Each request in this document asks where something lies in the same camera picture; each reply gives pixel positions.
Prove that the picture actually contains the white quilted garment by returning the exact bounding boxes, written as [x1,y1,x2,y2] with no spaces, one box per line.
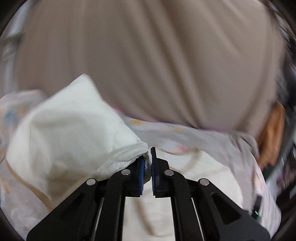
[5,74,246,241]

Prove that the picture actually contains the grey floral fleece blanket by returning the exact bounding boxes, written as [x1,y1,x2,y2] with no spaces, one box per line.
[1,91,281,238]

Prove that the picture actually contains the orange cloth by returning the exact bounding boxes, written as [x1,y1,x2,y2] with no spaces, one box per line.
[257,101,285,170]

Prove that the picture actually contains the beige curtain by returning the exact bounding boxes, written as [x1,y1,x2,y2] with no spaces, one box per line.
[16,1,285,137]

